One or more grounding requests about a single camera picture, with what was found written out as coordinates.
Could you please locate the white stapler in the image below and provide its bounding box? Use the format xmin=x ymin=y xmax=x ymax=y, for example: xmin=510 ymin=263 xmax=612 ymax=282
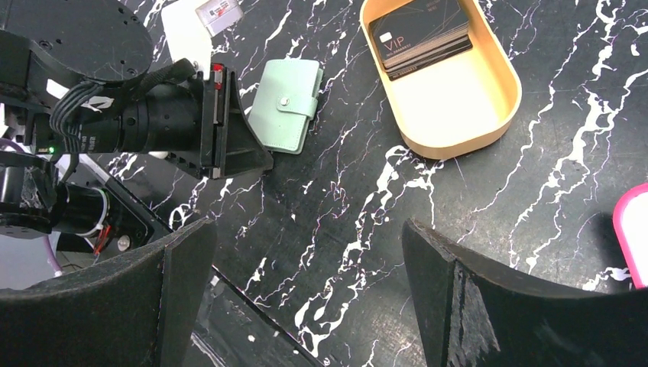
xmin=161 ymin=0 xmax=244 ymax=80

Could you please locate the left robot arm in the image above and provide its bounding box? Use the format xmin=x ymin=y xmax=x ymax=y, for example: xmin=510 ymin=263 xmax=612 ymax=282
xmin=1 ymin=1 xmax=273 ymax=255

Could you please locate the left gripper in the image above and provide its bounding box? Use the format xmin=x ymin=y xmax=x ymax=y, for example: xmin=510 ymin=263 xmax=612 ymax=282
xmin=80 ymin=70 xmax=274 ymax=179

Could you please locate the tan oval tray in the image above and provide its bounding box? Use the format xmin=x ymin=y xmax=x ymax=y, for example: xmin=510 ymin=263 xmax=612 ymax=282
xmin=359 ymin=1 xmax=522 ymax=160

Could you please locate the pink framed whiteboard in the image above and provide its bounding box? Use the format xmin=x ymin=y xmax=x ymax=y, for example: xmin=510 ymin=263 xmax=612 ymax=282
xmin=612 ymin=183 xmax=647 ymax=288

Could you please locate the mint green card holder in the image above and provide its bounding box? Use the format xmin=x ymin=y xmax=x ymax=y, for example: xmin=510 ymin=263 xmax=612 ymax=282
xmin=248 ymin=58 xmax=323 ymax=154

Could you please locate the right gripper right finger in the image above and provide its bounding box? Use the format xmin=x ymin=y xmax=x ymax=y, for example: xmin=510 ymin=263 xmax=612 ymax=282
xmin=401 ymin=219 xmax=647 ymax=366

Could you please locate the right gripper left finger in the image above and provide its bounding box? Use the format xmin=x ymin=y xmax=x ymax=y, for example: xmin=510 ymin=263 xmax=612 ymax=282
xmin=1 ymin=218 xmax=216 ymax=366

